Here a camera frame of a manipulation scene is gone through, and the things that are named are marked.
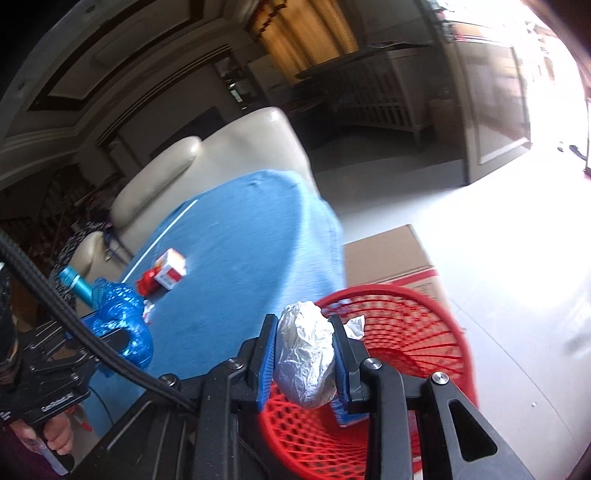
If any blue plastic bag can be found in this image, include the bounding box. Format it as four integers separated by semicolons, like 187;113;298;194
88;278;154;379

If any beige leather sofa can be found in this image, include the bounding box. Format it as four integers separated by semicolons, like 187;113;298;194
69;107;319;278

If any red plastic mesh basket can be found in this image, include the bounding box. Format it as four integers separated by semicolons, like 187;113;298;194
259;285;476;480

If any brown cardboard box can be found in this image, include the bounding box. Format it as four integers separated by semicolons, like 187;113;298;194
344;224;455;333

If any dark wooden slatted crib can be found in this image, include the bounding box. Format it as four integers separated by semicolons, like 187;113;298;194
295;44;444;144

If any orange red wrapper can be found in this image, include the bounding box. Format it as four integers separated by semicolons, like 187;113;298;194
136;270;160;296

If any blue tablecloth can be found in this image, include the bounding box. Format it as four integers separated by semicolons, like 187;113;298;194
85;170;348;435

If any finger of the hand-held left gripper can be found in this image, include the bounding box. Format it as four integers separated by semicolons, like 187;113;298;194
69;307;101;325
81;329;130;359

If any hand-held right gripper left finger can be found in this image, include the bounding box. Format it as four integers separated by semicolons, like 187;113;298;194
69;314;280;480

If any teal metallic bottle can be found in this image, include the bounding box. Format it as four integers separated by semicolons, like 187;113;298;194
59;266;100;306

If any dark blue strap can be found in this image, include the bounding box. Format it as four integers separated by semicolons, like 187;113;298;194
104;222;123;265

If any person's left hand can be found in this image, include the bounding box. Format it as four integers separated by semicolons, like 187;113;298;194
9;415;75;457

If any white red-printed carton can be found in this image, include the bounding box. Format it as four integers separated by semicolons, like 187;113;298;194
154;248;188;291

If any silver foil ball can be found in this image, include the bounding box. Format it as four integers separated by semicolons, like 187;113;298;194
276;301;337;409

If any black braided cable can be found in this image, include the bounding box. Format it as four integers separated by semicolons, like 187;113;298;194
0;230;201;414

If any black white patterned cloth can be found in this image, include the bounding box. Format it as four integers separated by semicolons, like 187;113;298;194
51;222;112;278

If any yellow curtain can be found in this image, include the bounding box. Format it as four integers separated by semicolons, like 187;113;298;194
247;0;361;84

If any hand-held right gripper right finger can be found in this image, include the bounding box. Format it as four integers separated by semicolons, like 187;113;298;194
329;315;536;480

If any wooden panelled door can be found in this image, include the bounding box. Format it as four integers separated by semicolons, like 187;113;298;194
445;34;532;185

